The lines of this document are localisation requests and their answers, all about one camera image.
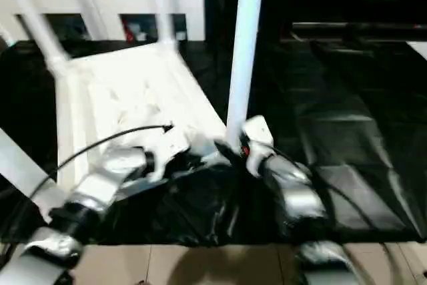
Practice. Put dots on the white plastic table top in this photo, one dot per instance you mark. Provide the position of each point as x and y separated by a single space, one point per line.
127 91

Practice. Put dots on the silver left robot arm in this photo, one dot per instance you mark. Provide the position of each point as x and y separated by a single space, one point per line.
113 171

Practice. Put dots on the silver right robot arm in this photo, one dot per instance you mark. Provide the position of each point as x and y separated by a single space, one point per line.
290 191

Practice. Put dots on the black work mat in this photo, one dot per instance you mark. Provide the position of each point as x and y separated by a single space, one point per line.
347 118

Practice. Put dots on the white glass-door cabinet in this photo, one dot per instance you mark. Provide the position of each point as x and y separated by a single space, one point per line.
100 1

